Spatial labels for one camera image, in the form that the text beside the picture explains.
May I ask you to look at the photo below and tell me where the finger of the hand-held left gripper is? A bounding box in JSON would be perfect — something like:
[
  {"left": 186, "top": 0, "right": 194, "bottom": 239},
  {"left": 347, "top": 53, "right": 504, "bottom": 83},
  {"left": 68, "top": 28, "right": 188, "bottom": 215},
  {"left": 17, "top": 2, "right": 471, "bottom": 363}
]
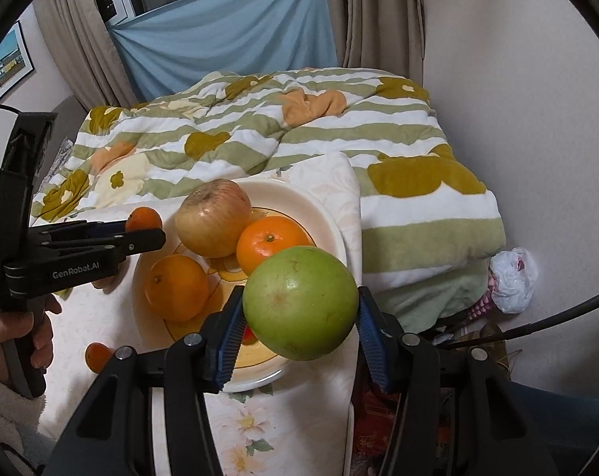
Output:
[
  {"left": 32, "top": 227, "right": 166, "bottom": 261},
  {"left": 29, "top": 219, "right": 132, "bottom": 239}
]

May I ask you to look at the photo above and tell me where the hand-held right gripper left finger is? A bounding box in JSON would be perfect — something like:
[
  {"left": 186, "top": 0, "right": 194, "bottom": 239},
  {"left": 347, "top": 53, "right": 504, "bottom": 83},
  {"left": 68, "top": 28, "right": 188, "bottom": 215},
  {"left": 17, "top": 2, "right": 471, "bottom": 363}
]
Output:
[{"left": 42, "top": 285, "right": 249, "bottom": 476}]

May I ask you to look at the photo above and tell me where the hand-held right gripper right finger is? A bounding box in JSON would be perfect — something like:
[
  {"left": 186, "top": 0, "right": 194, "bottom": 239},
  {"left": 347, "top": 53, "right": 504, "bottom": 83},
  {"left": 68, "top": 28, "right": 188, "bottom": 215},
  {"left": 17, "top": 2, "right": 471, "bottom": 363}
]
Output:
[{"left": 357, "top": 286, "right": 560, "bottom": 476}]

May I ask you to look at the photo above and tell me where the small mandarin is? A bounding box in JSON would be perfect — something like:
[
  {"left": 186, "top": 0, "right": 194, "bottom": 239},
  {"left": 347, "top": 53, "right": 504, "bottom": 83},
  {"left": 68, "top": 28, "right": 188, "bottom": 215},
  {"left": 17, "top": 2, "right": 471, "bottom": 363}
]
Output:
[
  {"left": 84, "top": 342, "right": 116, "bottom": 374},
  {"left": 126, "top": 207, "right": 163, "bottom": 233}
]

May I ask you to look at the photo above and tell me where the large orange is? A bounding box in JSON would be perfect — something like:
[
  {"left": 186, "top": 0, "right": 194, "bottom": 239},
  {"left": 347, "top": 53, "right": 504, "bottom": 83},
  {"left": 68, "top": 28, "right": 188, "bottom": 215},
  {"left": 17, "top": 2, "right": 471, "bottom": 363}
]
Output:
[{"left": 145, "top": 254, "right": 210, "bottom": 322}]

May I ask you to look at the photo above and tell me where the yellow-red apple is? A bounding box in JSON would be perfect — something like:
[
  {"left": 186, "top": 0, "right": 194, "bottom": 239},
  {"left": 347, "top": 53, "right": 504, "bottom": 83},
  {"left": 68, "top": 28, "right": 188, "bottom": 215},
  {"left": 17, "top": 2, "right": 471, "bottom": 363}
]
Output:
[{"left": 175, "top": 179, "right": 253, "bottom": 259}]

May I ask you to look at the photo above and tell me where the green apple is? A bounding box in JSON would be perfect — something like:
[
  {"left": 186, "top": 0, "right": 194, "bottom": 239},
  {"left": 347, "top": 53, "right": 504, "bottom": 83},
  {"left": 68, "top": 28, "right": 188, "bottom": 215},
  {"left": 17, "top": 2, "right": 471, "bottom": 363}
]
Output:
[{"left": 242, "top": 246, "right": 360, "bottom": 362}]

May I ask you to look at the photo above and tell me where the yellow cartoon plate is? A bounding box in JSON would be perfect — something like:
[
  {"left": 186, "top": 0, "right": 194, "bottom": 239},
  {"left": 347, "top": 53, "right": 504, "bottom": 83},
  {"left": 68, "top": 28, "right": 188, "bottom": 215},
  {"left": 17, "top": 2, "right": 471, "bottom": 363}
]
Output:
[{"left": 132, "top": 178, "right": 348, "bottom": 393}]

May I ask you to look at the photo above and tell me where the person's left forearm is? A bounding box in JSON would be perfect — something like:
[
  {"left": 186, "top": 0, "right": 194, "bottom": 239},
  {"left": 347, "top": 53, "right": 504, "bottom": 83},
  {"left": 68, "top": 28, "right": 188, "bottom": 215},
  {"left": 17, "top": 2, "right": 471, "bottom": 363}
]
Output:
[{"left": 0, "top": 362, "right": 47, "bottom": 457}]

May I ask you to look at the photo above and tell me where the person's left hand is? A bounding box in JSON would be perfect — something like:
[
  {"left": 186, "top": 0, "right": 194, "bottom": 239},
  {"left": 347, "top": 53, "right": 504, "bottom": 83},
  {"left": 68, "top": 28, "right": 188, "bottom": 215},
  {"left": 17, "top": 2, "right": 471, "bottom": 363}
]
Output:
[{"left": 0, "top": 295, "right": 63, "bottom": 382}]

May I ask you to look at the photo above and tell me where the plain green blanket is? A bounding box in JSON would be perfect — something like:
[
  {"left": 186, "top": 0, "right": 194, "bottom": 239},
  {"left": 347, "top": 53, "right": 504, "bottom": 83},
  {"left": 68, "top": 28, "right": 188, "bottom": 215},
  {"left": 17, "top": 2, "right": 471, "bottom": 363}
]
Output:
[{"left": 371, "top": 257, "right": 496, "bottom": 333}]

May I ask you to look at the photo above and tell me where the grey patterned pillow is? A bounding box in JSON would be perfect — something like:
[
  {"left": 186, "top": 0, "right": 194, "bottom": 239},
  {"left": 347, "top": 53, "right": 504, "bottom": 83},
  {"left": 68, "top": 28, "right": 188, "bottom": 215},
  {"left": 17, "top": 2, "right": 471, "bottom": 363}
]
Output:
[{"left": 49, "top": 136, "right": 75, "bottom": 179}]

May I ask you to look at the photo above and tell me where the pink patterned bag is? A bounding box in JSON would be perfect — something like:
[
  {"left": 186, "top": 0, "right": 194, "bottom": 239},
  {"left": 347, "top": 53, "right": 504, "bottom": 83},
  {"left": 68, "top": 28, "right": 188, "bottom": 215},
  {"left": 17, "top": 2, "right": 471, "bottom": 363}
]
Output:
[{"left": 465, "top": 288, "right": 496, "bottom": 323}]

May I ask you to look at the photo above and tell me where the grey padded headboard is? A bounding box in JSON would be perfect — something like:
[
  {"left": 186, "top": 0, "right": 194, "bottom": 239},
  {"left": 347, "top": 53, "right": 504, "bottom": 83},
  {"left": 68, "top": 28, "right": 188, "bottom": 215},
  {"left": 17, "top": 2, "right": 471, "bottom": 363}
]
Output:
[{"left": 32, "top": 95, "right": 89, "bottom": 194}]

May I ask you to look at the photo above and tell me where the white plastic bag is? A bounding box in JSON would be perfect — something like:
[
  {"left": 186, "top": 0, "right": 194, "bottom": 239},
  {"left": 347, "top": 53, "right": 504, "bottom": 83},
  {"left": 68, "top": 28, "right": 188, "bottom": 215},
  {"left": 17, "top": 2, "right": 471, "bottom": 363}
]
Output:
[{"left": 488, "top": 247, "right": 539, "bottom": 314}]

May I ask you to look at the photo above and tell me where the white floral tablecloth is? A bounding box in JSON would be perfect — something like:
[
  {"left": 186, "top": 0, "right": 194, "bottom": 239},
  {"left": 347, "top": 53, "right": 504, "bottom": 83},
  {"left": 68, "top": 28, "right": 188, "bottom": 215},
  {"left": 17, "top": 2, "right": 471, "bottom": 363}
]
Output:
[{"left": 36, "top": 151, "right": 364, "bottom": 476}]

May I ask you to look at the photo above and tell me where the beige curtain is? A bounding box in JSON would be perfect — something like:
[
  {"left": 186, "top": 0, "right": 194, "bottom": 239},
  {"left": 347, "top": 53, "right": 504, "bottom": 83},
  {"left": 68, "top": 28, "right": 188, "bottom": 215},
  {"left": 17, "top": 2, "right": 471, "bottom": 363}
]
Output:
[
  {"left": 319, "top": 0, "right": 425, "bottom": 80},
  {"left": 32, "top": 0, "right": 136, "bottom": 110}
]

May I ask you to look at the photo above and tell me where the green striped floral blanket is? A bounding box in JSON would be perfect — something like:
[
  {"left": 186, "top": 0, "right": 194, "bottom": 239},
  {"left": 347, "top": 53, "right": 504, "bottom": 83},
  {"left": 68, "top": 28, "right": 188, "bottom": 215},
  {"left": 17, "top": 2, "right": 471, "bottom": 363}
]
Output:
[{"left": 31, "top": 66, "right": 507, "bottom": 276}]

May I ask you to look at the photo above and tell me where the blue window cloth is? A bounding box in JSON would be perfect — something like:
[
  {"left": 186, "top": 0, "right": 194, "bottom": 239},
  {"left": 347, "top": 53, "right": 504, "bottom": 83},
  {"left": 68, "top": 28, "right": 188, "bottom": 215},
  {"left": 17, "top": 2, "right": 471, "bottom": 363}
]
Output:
[{"left": 106, "top": 0, "right": 339, "bottom": 102}]

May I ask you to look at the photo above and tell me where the black cable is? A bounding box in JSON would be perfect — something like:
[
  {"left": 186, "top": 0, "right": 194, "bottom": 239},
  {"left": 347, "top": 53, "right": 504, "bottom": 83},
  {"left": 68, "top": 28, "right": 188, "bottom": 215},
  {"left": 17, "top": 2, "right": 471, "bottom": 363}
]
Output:
[{"left": 445, "top": 282, "right": 599, "bottom": 350}]

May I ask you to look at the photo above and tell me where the wall poster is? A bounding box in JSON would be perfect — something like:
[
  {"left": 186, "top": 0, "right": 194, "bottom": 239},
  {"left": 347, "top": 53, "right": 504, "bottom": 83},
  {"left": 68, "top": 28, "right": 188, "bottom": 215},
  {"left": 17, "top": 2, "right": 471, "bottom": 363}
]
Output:
[{"left": 0, "top": 20, "right": 35, "bottom": 117}]

